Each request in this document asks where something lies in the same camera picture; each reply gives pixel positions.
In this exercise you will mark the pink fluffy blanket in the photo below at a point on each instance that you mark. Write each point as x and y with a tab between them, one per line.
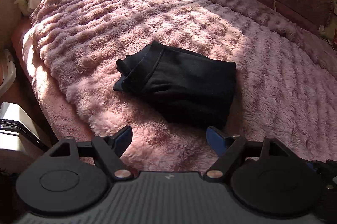
286	75

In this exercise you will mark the white plastic basket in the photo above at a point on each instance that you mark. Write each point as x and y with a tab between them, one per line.
8	71

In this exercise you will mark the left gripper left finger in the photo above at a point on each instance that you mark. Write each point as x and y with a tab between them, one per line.
118	143

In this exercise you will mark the black pants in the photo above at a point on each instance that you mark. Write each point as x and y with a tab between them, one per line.
183	86

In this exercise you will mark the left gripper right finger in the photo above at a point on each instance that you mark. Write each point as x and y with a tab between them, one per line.
220	142

